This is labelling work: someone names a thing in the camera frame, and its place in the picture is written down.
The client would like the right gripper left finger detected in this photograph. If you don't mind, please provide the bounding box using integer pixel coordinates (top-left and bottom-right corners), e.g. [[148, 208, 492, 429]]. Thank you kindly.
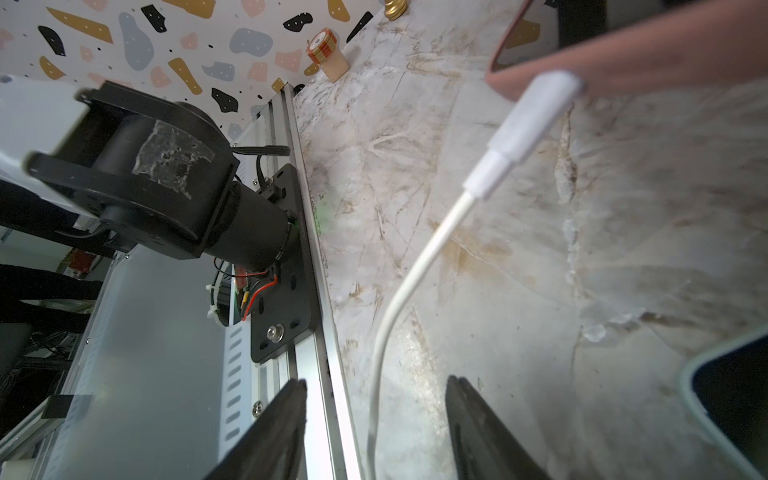
[[206, 379, 307, 480]]

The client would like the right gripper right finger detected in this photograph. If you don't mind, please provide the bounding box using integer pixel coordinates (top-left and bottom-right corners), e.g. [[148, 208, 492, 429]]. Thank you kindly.
[[445, 375, 547, 480]]

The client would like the small brass bell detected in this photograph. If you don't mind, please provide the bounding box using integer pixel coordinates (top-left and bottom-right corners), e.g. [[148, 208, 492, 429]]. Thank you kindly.
[[384, 0, 408, 21]]

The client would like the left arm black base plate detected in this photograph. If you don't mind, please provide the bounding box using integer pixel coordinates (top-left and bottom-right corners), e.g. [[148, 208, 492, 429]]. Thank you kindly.
[[247, 164, 322, 364]]

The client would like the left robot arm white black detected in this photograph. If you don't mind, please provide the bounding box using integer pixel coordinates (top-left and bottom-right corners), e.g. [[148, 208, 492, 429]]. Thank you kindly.
[[1, 74, 299, 272]]

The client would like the pink-cased phone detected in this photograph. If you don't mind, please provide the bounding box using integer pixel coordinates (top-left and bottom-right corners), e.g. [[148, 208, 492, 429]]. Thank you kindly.
[[486, 1, 767, 100]]

